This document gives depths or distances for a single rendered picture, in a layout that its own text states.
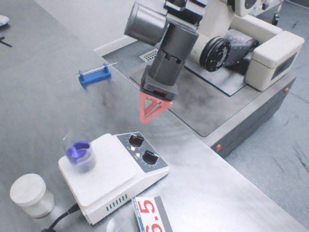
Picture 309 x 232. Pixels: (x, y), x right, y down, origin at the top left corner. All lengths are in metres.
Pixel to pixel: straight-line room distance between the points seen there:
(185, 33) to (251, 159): 1.23
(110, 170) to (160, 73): 0.21
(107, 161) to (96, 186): 0.05
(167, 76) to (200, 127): 0.73
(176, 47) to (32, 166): 0.43
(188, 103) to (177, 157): 0.69
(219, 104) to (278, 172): 0.56
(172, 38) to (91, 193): 0.31
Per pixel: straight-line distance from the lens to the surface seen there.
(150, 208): 0.52
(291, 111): 1.95
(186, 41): 0.44
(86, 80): 0.80
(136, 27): 0.43
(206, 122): 1.18
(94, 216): 0.50
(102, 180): 0.48
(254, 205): 0.58
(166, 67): 0.45
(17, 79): 0.90
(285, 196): 1.53
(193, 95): 1.30
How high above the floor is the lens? 1.26
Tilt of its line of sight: 49 degrees down
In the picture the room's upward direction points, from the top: straight up
